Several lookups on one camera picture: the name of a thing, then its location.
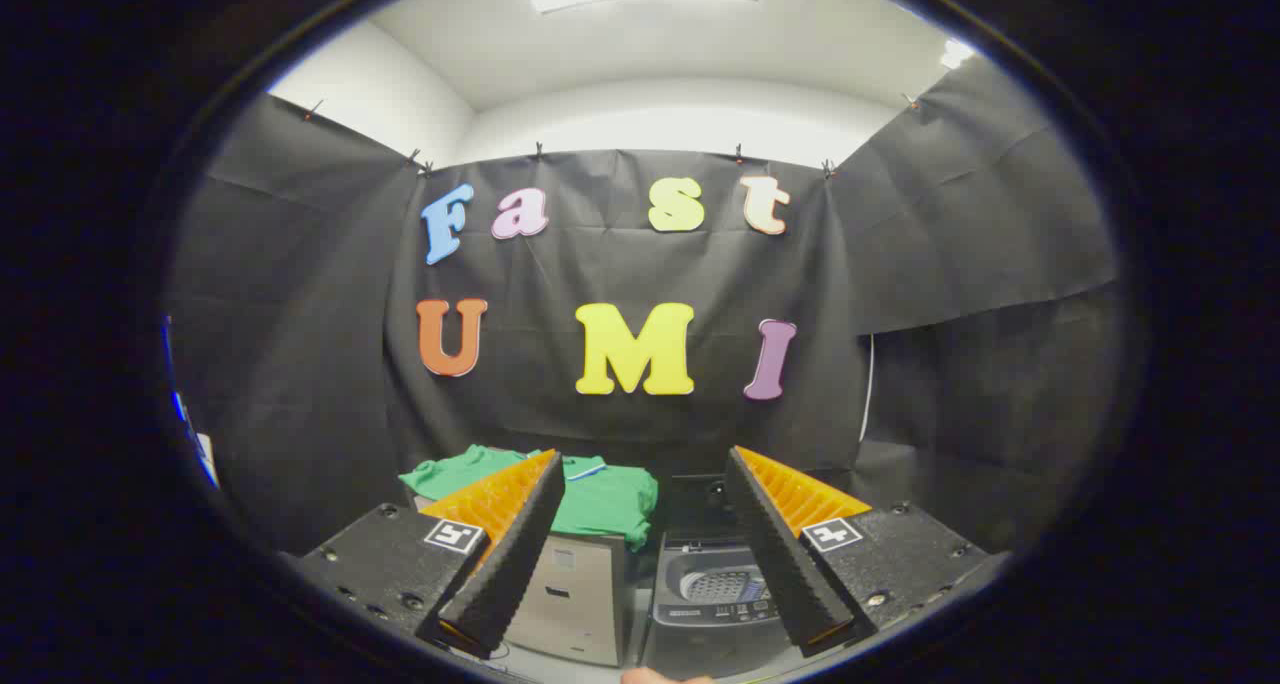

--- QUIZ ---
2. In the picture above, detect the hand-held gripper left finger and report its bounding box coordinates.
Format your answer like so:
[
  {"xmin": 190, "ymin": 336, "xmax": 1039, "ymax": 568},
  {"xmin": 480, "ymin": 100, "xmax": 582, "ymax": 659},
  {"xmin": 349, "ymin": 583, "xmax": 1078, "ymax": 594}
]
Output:
[{"xmin": 300, "ymin": 450, "xmax": 566, "ymax": 660}]

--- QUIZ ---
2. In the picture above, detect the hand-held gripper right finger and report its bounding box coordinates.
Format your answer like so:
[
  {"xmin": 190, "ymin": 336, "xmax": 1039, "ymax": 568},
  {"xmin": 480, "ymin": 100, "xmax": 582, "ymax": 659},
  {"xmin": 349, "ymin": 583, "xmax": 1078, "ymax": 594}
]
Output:
[{"xmin": 725, "ymin": 445, "xmax": 1007, "ymax": 658}]

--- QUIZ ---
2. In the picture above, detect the green polo shirt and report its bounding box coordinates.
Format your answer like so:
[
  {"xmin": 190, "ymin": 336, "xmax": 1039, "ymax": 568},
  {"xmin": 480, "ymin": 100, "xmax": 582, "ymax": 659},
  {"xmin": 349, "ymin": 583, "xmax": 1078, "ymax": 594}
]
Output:
[{"xmin": 398, "ymin": 444, "xmax": 659, "ymax": 551}]

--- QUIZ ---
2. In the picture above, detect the grey washing machine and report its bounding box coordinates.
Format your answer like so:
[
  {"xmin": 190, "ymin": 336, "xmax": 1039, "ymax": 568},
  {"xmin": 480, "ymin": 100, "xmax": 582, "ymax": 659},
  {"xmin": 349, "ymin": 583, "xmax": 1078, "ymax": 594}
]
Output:
[{"xmin": 640, "ymin": 474, "xmax": 801, "ymax": 681}]

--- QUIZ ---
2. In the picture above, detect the grey cabinet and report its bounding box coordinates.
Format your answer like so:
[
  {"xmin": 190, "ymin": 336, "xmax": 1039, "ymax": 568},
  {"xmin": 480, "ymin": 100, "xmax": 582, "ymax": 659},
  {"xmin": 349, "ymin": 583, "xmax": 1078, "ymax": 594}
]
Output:
[{"xmin": 413, "ymin": 494, "xmax": 631, "ymax": 668}]

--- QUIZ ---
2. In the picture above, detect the black backdrop cloth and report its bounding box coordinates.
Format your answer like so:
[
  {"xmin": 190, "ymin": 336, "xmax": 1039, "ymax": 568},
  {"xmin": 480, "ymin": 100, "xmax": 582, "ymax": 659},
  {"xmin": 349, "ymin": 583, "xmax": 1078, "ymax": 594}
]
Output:
[{"xmin": 165, "ymin": 59, "xmax": 1121, "ymax": 557}]

